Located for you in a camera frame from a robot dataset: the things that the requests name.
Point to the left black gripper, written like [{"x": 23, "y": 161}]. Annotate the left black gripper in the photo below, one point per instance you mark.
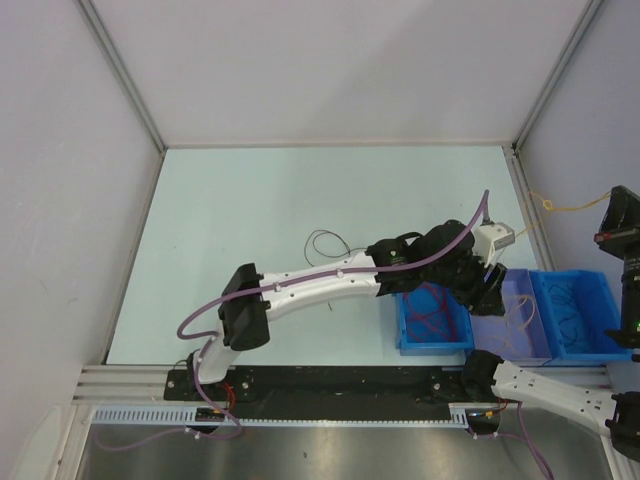
[{"x": 489, "y": 301}]

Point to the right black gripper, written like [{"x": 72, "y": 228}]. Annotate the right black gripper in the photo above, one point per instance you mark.
[{"x": 621, "y": 221}]

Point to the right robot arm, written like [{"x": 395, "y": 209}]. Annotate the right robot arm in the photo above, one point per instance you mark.
[{"x": 487, "y": 377}]

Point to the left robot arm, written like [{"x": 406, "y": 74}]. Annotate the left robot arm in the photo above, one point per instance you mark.
[{"x": 456, "y": 257}]

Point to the purple plastic tray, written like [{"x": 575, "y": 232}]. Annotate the purple plastic tray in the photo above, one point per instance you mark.
[{"x": 518, "y": 335}]

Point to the blue plastic bin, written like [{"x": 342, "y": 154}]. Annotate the blue plastic bin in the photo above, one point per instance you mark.
[
  {"x": 431, "y": 323},
  {"x": 577, "y": 308}
]

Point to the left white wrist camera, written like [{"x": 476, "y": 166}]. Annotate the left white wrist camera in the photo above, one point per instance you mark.
[{"x": 490, "y": 238}]

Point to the slotted cable duct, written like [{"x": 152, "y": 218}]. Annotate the slotted cable duct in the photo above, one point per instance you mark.
[{"x": 192, "y": 416}]

